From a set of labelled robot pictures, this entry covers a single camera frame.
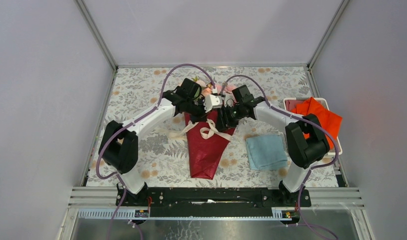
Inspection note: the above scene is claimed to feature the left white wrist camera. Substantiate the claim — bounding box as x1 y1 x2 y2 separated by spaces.
203 88 223 113

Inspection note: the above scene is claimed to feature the dark red wrapping paper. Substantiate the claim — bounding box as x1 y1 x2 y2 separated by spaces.
184 110 235 180

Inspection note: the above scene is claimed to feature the aluminium front rail frame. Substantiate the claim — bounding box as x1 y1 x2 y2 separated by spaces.
68 187 365 221

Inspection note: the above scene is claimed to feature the light blue folded cloth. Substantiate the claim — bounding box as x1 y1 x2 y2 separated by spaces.
245 134 288 171

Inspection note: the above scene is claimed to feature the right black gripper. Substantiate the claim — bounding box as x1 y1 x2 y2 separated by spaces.
213 104 244 133

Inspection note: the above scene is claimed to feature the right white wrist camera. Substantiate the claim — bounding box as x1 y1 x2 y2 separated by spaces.
223 93 236 108

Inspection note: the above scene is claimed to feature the floral patterned table mat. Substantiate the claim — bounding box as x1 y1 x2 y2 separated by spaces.
86 67 340 189

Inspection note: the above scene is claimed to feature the orange cloth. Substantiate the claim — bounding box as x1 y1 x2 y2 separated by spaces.
291 96 343 150

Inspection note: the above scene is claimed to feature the pink fake flower bunch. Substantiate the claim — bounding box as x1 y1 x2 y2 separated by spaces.
191 76 237 102

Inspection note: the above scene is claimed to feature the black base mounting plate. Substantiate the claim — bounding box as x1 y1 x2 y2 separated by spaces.
115 187 312 218

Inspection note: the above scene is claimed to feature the cream ribbon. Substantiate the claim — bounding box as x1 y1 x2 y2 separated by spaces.
168 119 232 142

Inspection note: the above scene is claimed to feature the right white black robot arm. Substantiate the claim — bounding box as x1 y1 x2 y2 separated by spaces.
216 85 333 207

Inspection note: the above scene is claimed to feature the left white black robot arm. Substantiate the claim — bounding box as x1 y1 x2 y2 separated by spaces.
98 78 218 206

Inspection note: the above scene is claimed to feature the white plastic basket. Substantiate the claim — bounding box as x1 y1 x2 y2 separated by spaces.
282 97 344 157

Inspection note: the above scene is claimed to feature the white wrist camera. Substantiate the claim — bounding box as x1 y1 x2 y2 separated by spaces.
203 88 223 113
223 93 236 108

